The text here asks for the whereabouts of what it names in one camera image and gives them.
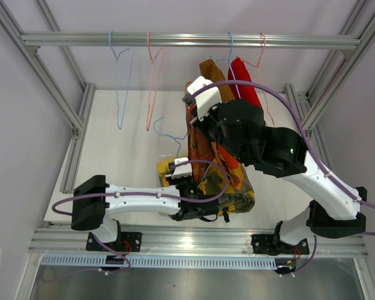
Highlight yellow grey camouflage trousers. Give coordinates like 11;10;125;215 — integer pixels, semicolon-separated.
171;170;255;223

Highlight orange brown camouflage trousers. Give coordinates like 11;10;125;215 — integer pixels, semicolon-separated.
183;81;248;191

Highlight blue hanger of orange camouflage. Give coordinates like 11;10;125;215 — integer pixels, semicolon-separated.
152;117;188;158

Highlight pink hanger of yellow camouflage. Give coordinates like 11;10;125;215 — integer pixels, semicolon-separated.
146;31;166;132

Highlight blue hanger of yellow trousers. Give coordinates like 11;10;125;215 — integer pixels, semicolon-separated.
108;31;134;130

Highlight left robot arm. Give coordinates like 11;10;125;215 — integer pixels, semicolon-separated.
71;175;219;253

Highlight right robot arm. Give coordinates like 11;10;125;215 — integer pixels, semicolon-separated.
186;99;366;256

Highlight red trousers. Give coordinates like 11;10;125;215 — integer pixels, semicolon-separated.
227;57;262;108

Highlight blue hanger of brown trousers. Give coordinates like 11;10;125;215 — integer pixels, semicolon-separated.
209;32;234;67

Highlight pink hanger of red trousers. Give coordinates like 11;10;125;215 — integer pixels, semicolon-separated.
241;32;276;128

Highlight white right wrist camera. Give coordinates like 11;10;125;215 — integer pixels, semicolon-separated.
183;76;222;121

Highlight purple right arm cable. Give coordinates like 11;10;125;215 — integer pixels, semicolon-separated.
181;79;375;278

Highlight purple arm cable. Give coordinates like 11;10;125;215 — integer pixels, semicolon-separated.
51;159;229;276
181;79;375;278

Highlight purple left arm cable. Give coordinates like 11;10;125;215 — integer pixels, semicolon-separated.
51;159;229;276

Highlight slotted cable duct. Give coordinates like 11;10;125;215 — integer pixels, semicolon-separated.
41;253;277;270

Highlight aluminium frame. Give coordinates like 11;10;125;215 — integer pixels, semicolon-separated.
0;0;375;269

